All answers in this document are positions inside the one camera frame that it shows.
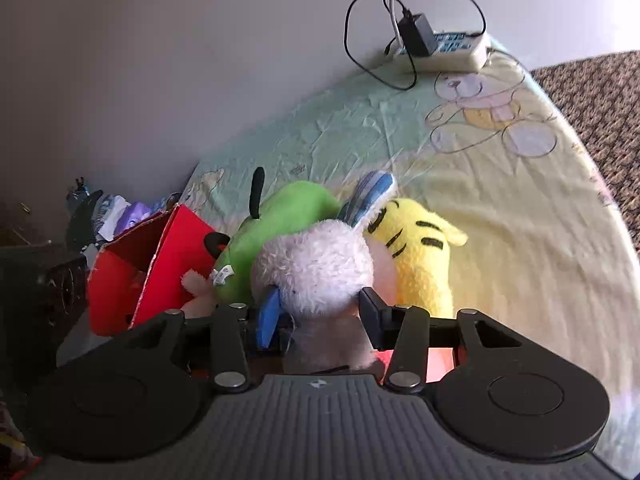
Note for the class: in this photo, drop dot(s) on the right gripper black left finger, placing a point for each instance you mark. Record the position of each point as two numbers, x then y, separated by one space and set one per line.
232 345

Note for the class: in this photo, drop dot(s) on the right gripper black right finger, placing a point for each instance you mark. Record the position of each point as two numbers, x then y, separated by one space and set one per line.
409 333

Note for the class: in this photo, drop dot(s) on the yellow tiger plush toy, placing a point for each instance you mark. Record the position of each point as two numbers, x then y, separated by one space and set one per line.
420 243

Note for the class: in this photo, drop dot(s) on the white pink plush bunny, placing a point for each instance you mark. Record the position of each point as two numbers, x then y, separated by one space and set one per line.
319 272

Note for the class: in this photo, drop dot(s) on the green plush toy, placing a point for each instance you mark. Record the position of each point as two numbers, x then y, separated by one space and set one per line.
291 209

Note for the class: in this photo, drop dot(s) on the red cardboard box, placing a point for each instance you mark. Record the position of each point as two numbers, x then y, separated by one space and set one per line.
138 274

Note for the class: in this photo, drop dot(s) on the cartoon printed bed sheet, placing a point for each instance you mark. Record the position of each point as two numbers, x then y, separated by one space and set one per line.
548 253

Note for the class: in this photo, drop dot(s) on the clutter pile beside bed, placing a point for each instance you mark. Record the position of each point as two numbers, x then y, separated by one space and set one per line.
97 217

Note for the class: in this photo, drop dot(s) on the white power strip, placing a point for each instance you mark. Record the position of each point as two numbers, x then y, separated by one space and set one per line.
456 52

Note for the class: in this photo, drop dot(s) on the black power adapter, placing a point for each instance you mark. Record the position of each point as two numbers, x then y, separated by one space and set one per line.
417 35

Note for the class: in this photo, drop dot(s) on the brown patterned blanket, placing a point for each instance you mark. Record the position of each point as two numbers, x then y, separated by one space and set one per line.
600 99

